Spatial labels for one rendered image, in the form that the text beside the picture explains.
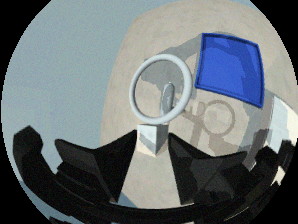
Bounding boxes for grey metal t-shaped stake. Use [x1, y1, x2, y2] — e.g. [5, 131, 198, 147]
[160, 84, 186, 117]

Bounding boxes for blue tray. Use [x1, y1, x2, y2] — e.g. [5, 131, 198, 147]
[194, 32, 265, 108]

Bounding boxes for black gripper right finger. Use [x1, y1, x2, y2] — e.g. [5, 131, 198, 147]
[168, 133, 247, 205]

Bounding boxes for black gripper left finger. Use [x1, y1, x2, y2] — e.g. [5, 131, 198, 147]
[55, 129, 137, 204]

